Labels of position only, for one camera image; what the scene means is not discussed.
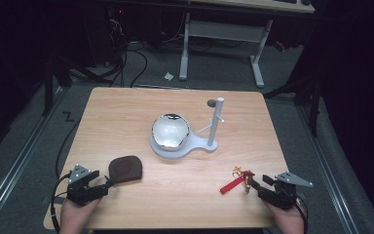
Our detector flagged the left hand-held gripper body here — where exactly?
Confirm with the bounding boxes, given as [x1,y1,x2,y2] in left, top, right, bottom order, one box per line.
[65,164,109,208]

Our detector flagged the small black zigzag piece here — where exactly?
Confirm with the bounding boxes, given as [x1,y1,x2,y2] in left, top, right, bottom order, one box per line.
[61,110,76,123]

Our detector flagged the white-legged desk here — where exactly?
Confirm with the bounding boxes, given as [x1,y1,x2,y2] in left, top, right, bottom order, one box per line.
[178,0,316,89]

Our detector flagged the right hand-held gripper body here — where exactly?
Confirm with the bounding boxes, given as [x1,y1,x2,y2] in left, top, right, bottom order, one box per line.
[257,171,315,211]

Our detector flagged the person's right hand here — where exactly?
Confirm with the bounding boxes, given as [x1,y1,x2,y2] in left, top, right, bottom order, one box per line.
[263,198,307,234]

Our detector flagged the person's left hand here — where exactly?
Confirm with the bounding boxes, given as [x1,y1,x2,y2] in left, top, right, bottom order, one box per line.
[58,196,102,234]

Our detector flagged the white stand with pegs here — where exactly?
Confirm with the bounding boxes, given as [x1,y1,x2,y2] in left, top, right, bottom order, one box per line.
[149,97,226,160]

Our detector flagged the black cables on floor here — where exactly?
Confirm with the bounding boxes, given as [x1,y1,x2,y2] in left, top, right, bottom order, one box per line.
[71,16,189,89]

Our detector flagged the shiny silver bowl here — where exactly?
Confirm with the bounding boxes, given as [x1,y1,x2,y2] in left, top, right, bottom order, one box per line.
[151,112,191,152]

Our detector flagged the metal floor rail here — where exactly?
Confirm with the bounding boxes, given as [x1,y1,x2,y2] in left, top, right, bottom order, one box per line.
[0,87,69,228]
[296,103,359,234]

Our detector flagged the dark metal stand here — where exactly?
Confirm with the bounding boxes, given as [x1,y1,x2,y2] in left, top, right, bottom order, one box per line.
[41,55,74,117]

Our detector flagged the red keychain with gold charm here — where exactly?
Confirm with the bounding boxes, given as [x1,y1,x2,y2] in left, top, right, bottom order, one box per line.
[219,165,256,196]

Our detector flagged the brown rounded pad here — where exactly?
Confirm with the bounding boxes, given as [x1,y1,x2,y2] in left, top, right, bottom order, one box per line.
[107,155,144,184]

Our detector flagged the thin black cable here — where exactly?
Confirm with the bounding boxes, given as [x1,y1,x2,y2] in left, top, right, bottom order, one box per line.
[55,118,82,180]

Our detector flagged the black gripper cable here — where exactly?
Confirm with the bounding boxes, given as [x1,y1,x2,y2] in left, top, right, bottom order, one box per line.
[292,198,310,234]
[50,172,72,234]

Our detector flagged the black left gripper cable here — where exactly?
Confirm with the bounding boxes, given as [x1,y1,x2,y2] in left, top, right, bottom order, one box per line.
[50,172,72,234]

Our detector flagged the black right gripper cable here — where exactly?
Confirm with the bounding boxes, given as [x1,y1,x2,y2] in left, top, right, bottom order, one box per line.
[292,198,310,234]

